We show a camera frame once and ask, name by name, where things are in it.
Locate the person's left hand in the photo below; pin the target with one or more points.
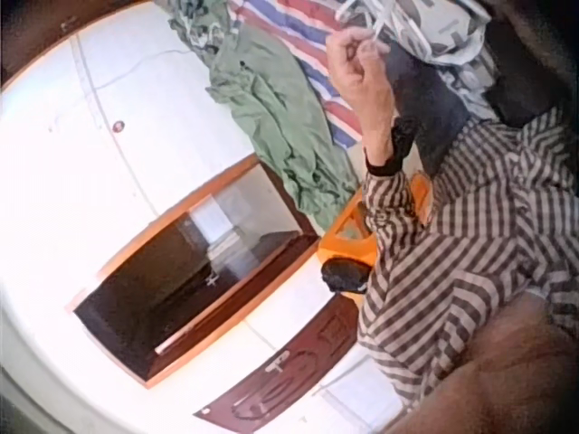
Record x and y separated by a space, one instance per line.
362 90

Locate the person's left fingers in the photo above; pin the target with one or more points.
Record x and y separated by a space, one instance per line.
350 50

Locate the white plastic hanger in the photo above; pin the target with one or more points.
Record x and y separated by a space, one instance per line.
379 31

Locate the red blue striped sheet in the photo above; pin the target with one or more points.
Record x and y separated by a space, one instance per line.
312 50

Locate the dark blue garment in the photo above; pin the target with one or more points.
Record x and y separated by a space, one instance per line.
429 108

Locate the grey white patterned cloth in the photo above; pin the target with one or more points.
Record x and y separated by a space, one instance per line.
448 31

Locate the green cloth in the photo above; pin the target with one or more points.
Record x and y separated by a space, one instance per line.
280 122

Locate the black wrist band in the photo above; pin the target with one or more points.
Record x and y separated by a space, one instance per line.
392 151

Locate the camouflage cloth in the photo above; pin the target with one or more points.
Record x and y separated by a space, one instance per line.
199 22

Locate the orange plastic stool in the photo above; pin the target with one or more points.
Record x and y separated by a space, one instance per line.
348 246

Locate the black shoe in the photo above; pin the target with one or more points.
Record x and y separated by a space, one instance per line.
344 275

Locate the small red round cap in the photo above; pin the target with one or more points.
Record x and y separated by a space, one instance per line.
118 127

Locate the brown glass-top cabinet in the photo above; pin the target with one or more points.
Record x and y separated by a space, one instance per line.
190 276

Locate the brown carved wooden panel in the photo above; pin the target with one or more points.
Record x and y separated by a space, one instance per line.
289 375

